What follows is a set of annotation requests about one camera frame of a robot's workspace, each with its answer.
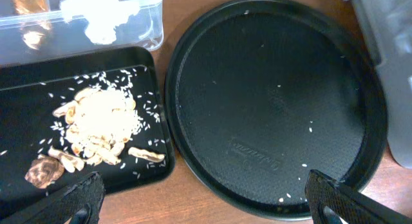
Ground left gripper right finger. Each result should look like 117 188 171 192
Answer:
304 170 411 224

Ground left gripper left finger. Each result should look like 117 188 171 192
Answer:
1 172 106 224

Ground food scraps pile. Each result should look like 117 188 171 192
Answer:
24 66 167 189

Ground clear plastic waste bin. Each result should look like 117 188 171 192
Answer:
1 0 164 66

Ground grey plastic dishwasher rack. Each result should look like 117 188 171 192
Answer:
344 0 411 169

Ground black rectangular tray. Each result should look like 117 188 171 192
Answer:
1 47 175 218

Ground round black tray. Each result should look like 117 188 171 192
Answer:
165 0 388 221

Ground crumpled white tissue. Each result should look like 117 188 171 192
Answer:
59 0 140 45

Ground gold foil wrapper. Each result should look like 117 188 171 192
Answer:
12 0 52 50

